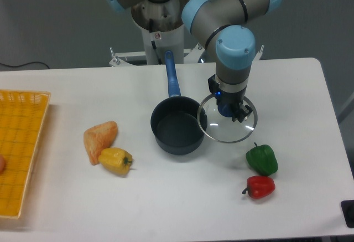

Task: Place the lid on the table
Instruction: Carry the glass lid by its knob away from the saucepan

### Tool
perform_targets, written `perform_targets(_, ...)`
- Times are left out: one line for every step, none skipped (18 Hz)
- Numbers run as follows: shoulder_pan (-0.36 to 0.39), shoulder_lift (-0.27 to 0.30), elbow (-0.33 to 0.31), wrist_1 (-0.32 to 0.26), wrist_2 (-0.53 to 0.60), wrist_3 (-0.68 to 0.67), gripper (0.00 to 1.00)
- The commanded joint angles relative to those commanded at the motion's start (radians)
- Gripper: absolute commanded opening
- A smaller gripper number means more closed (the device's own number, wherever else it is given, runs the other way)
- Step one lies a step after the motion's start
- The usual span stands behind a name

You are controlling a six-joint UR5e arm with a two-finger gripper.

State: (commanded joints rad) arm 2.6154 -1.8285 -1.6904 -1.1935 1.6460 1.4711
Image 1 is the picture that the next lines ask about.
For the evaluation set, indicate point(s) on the black device table corner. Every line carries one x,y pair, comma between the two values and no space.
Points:
347,207

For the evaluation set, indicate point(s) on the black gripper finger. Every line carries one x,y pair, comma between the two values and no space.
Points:
240,112

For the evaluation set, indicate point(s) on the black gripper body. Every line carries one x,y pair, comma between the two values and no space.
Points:
229,97

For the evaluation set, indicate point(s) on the red bell pepper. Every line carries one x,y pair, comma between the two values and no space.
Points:
259,187

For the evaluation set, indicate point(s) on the dark saucepan blue handle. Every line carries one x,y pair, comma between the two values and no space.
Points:
177,128

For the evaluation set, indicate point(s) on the bread piece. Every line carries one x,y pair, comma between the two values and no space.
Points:
98,138

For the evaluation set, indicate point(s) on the green bell pepper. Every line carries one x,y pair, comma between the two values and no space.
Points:
262,159

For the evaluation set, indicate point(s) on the yellow wicker basket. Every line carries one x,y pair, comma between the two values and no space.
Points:
22,117

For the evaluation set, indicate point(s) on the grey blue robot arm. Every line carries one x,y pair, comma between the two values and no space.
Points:
235,46

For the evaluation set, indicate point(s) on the glass pot lid blue knob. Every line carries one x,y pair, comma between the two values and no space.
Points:
221,128

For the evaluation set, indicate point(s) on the orange object in basket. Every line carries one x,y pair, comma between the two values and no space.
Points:
2,163

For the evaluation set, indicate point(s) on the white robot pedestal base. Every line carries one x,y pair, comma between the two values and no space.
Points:
162,24

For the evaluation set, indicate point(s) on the yellow bell pepper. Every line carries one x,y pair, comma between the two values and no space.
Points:
116,160

